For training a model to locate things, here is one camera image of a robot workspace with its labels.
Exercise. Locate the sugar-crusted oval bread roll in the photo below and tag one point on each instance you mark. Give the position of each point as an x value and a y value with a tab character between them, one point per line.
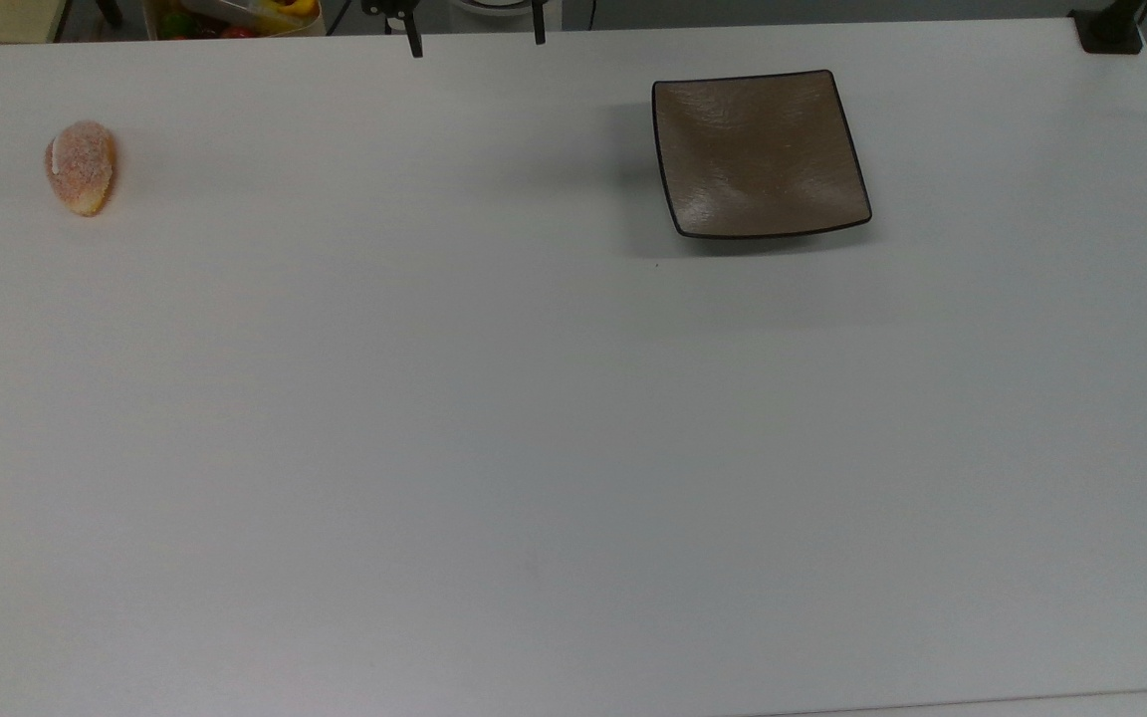
82	167

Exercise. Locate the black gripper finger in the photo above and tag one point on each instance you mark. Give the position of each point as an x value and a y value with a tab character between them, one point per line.
415	38
539	25

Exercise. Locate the square brown ceramic plate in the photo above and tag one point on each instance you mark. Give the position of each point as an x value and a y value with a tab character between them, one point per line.
761	154

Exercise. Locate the black table clamp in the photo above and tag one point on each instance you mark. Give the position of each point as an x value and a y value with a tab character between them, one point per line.
1109	30

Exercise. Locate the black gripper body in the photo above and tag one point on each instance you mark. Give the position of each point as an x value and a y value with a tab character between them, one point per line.
382	7

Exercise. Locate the box of toy fruit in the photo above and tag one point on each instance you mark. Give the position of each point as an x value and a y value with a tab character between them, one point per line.
235	18

